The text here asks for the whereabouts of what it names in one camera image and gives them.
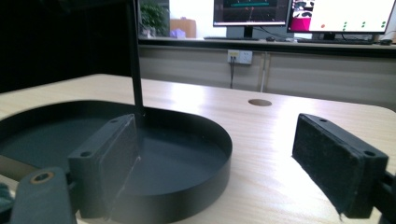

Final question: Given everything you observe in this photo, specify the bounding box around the orange cardboard box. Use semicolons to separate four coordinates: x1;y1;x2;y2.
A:
169;18;198;39

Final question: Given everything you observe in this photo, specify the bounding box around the black keyboard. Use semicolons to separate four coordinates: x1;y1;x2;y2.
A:
204;35;262;42
296;37;375;46

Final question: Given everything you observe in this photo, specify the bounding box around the black power cable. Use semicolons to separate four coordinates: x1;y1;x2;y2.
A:
229;56;235;90

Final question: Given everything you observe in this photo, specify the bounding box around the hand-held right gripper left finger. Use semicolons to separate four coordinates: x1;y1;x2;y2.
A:
67;113;142;220

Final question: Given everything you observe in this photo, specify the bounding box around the white cable conduit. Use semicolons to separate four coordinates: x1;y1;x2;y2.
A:
259;51;269;93

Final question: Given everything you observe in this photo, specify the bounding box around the dark screen computer monitor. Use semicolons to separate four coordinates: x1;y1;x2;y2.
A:
212;0;291;40

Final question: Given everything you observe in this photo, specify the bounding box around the green potted plant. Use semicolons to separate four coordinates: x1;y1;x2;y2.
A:
139;0;171;38

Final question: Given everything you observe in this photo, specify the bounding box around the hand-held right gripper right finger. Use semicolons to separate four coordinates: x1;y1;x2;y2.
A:
291;113;390;219

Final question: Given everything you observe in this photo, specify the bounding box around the white wall socket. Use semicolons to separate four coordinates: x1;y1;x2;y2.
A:
226;49;254;65

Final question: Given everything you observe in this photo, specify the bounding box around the black round tray with pole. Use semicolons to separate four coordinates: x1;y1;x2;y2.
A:
0;0;233;224

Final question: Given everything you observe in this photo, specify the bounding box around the purple bag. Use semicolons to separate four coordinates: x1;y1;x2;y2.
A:
170;28;188;39

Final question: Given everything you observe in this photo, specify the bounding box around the long grey office desk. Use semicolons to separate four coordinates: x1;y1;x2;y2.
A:
137;35;396;110

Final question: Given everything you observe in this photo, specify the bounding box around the black curtain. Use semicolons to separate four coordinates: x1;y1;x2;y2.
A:
0;0;140;94

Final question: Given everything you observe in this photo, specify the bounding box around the white screen computer monitor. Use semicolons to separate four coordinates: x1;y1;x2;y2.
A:
286;0;396;41

